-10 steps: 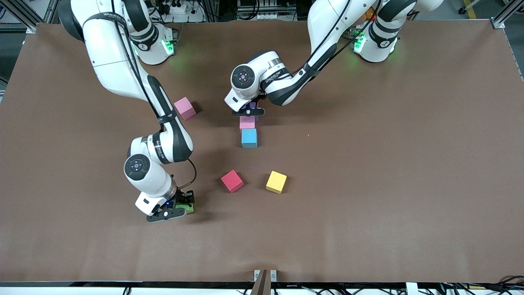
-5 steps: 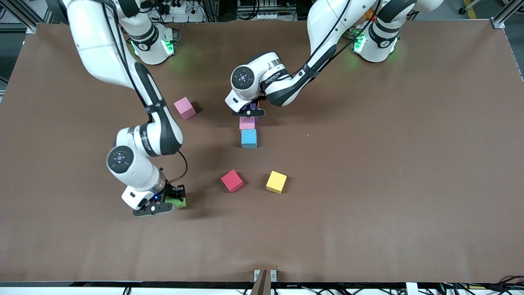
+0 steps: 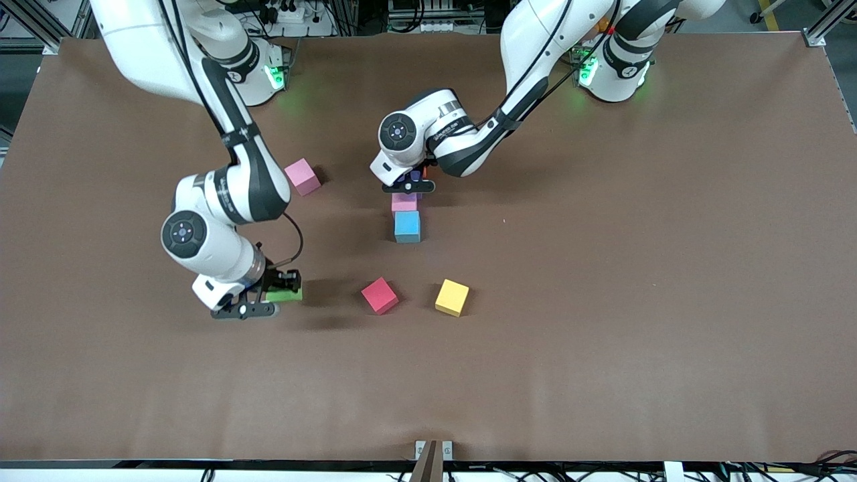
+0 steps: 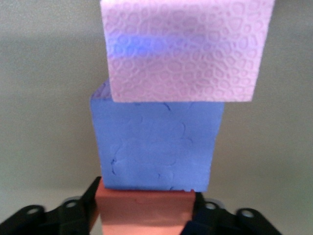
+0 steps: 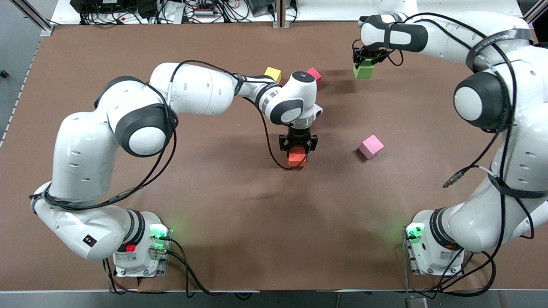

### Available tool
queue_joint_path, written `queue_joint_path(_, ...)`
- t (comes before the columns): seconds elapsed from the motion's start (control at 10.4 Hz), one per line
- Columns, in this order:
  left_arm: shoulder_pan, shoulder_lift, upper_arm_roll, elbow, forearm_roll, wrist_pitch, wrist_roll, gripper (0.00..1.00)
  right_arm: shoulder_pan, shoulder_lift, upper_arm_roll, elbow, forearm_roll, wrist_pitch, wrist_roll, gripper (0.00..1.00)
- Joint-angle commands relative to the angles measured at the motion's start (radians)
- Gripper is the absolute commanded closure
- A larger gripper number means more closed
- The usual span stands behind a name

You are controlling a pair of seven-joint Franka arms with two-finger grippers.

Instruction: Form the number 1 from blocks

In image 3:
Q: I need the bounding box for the white power strip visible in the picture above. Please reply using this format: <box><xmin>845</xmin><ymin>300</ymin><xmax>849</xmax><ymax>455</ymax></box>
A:
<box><xmin>264</xmin><ymin>0</ymin><xmax>317</xmax><ymax>25</ymax></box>

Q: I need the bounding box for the yellow foam cube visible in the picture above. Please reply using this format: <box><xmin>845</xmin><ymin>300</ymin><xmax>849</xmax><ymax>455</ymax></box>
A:
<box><xmin>435</xmin><ymin>279</ymin><xmax>470</xmax><ymax>317</ymax></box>

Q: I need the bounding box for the blue foam cube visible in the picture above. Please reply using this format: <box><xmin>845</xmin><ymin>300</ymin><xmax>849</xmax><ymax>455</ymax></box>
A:
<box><xmin>394</xmin><ymin>211</ymin><xmax>422</xmax><ymax>244</ymax></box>

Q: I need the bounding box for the red foam cube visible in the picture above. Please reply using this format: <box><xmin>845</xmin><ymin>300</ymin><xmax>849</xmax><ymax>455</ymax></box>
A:
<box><xmin>361</xmin><ymin>277</ymin><xmax>400</xmax><ymax>315</ymax></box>

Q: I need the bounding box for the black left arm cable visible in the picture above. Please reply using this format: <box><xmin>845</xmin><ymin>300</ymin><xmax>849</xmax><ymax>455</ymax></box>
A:
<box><xmin>482</xmin><ymin>0</ymin><xmax>623</xmax><ymax>128</ymax></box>

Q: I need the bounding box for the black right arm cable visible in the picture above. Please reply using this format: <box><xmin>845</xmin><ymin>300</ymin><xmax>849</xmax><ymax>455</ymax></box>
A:
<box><xmin>157</xmin><ymin>0</ymin><xmax>305</xmax><ymax>267</ymax></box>

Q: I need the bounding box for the brown table cover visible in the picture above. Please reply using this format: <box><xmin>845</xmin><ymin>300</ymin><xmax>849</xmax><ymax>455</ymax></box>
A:
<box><xmin>0</xmin><ymin>32</ymin><xmax>857</xmax><ymax>464</ymax></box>

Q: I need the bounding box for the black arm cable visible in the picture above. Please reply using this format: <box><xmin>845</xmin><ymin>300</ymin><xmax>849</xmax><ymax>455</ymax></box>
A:
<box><xmin>482</xmin><ymin>0</ymin><xmax>623</xmax><ymax>128</ymax></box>
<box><xmin>157</xmin><ymin>0</ymin><xmax>305</xmax><ymax>267</ymax></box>

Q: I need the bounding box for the aluminium frame profile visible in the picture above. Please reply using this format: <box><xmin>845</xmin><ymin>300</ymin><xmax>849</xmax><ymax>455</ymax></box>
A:
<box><xmin>0</xmin><ymin>0</ymin><xmax>91</xmax><ymax>56</ymax></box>
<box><xmin>802</xmin><ymin>0</ymin><xmax>857</xmax><ymax>49</ymax></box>

